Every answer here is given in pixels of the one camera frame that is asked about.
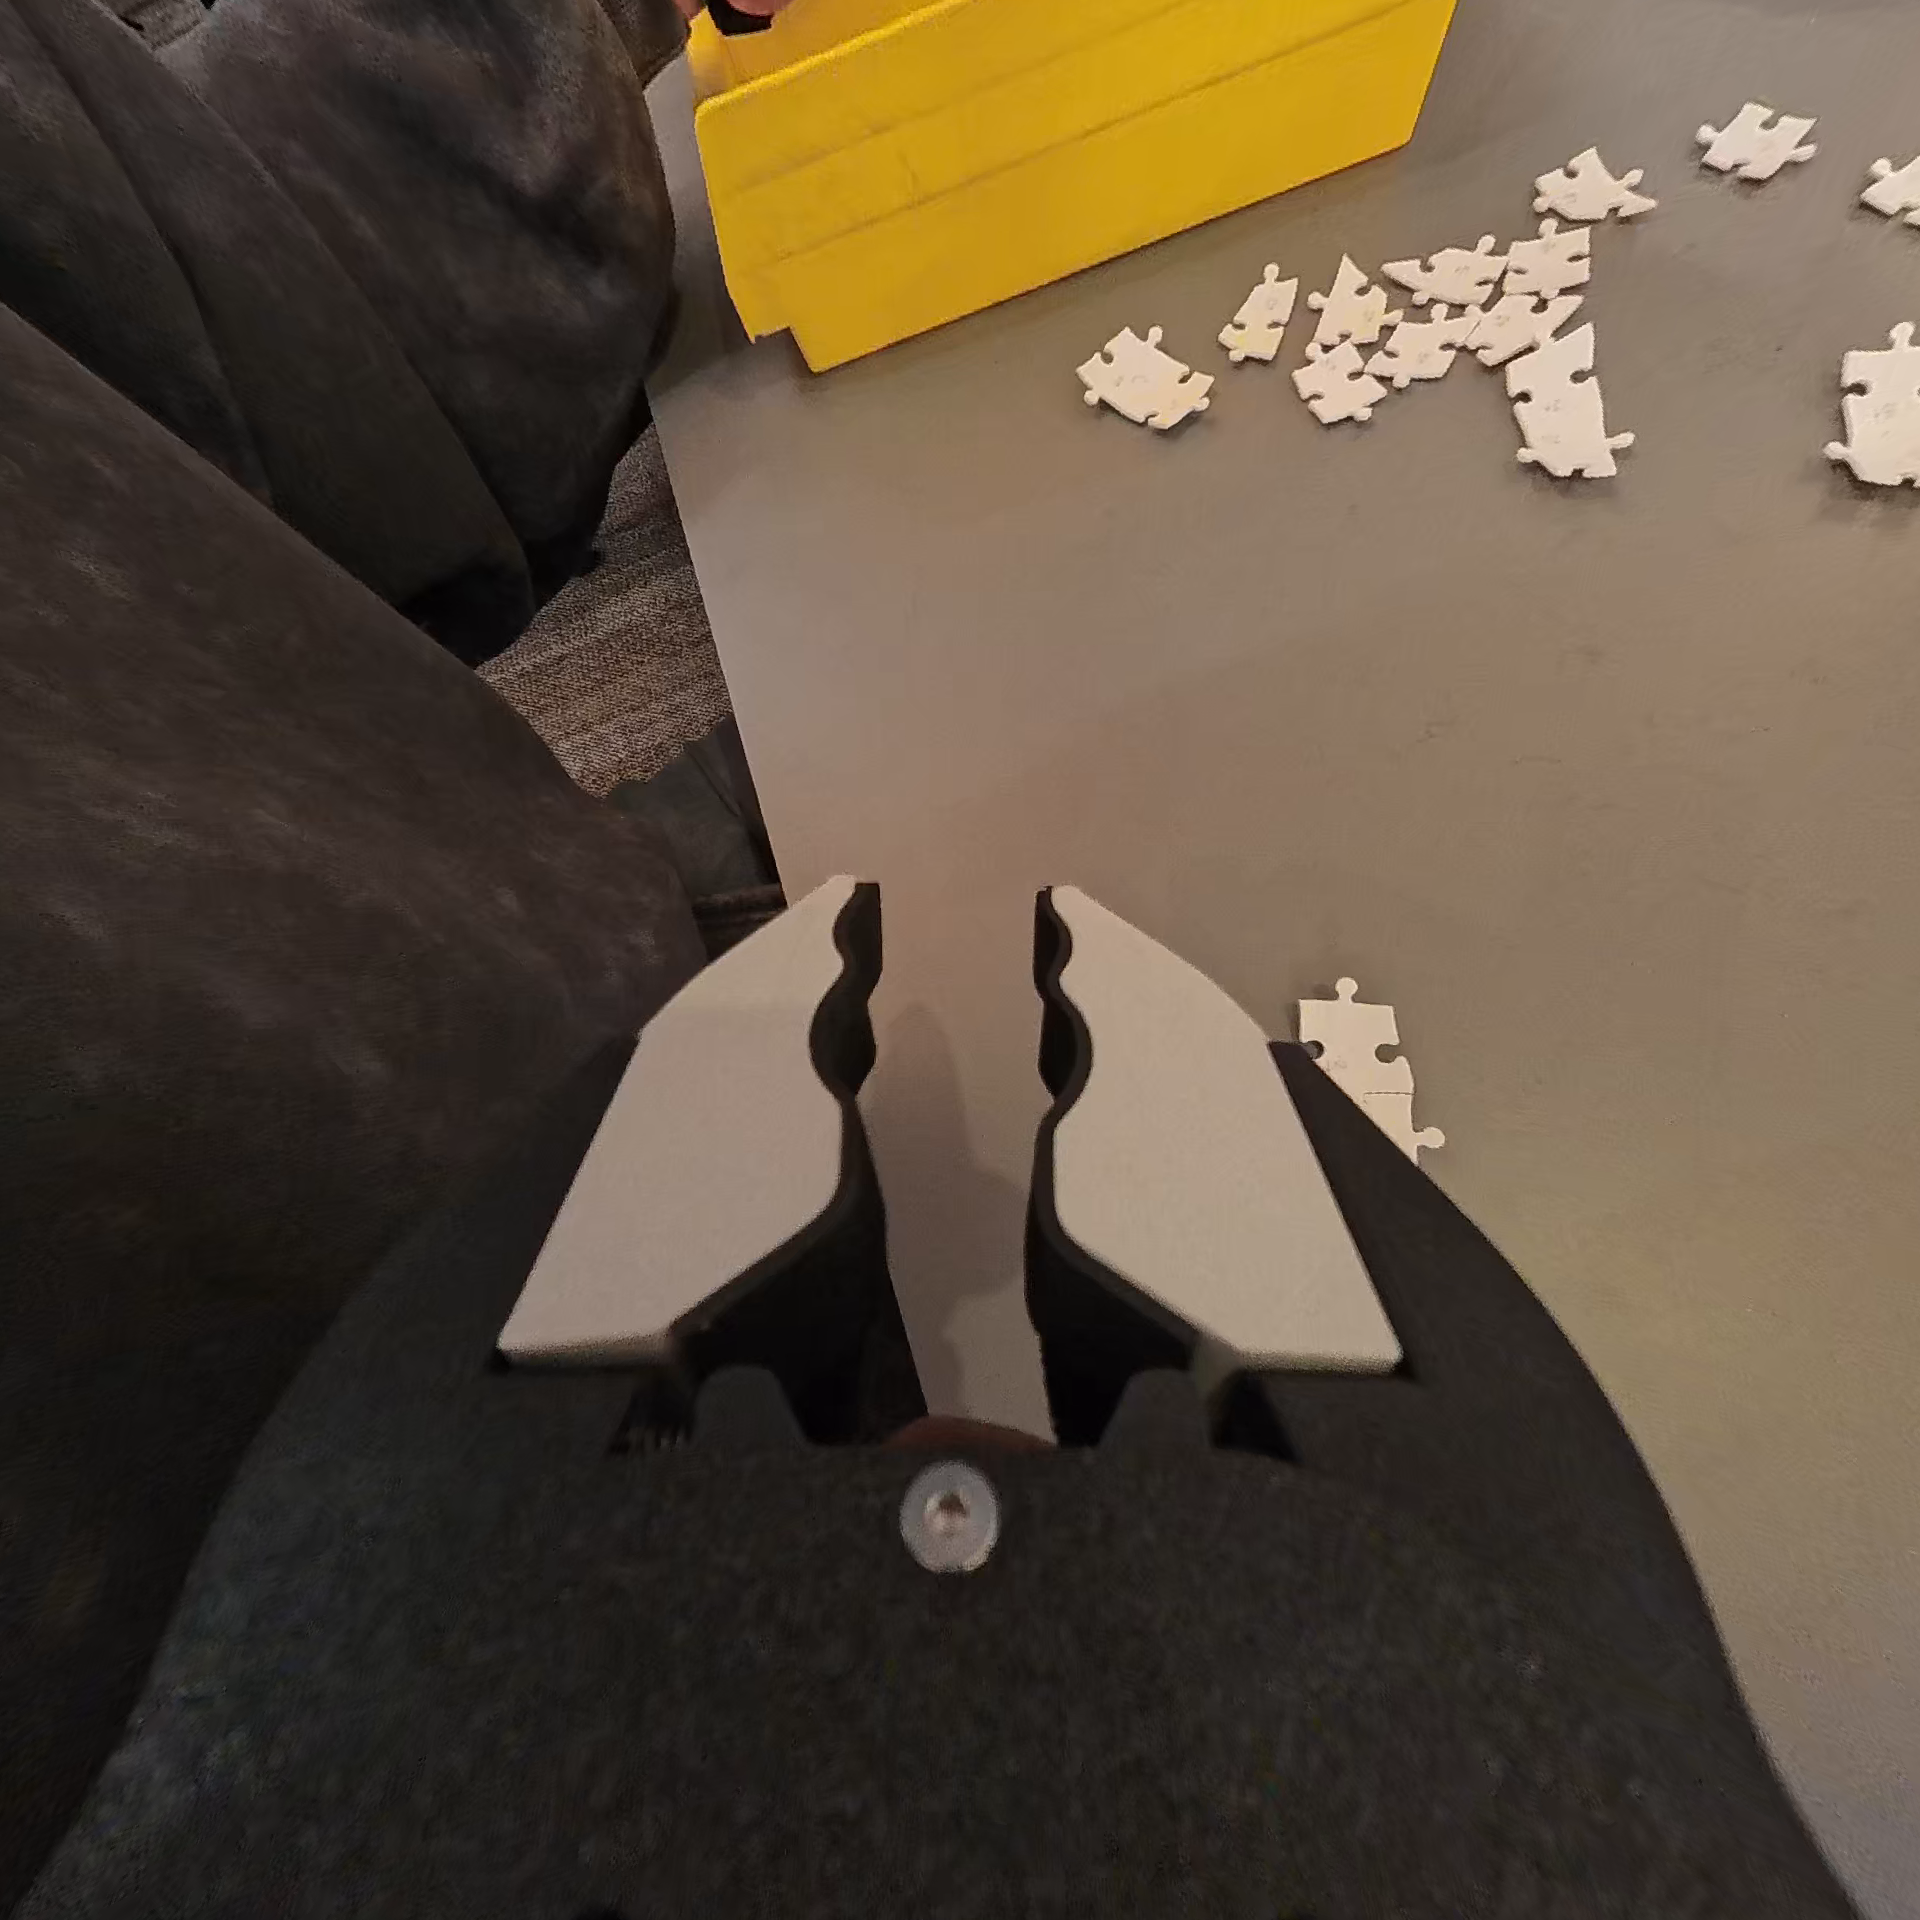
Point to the person's dark clothing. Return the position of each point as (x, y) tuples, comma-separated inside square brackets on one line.
[(224, 900)]

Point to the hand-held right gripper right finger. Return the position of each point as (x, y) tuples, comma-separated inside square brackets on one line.
[(1200, 1171)]

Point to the scattered white puzzle pieces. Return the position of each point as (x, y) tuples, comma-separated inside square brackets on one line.
[(1882, 411)]

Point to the pile of white puzzle pieces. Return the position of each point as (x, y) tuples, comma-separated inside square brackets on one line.
[(1418, 347)]

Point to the person's left forearm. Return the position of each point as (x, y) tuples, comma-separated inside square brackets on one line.
[(300, 224)]

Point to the loose white puzzle pieces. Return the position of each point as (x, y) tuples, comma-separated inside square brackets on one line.
[(1570, 404)]

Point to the single white puzzle piece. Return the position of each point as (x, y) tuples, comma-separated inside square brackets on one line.
[(1893, 193), (1589, 187), (1756, 141)]

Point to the yellow plastic bins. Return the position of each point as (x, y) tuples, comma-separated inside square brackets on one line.
[(1050, 181)]

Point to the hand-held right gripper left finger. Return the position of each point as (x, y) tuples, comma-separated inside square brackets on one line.
[(706, 1171)]

